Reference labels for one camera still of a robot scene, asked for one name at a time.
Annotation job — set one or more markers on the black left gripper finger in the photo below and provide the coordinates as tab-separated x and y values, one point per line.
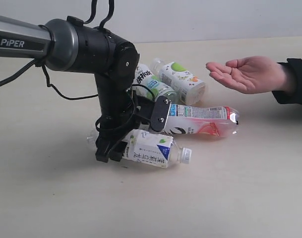
116	154
103	148

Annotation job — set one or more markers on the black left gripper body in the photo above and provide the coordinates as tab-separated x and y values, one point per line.
122	113

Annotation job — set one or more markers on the white tea label bottle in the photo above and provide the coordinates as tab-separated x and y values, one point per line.
154	149

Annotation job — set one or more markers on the lime label clear bottle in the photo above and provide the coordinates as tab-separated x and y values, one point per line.
150	86

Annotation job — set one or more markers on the pink label black-cap bottle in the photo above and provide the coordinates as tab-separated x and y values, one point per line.
221	121

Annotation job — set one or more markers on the black sleeved forearm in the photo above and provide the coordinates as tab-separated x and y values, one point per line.
292	91

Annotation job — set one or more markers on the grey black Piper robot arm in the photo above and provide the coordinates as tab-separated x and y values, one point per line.
71	46

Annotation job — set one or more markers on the white fruit label bottle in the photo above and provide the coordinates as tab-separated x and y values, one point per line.
190	89

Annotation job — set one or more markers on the person's open hand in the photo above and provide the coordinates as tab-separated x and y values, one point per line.
250	75

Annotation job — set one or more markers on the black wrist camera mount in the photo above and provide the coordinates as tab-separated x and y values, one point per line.
152	115

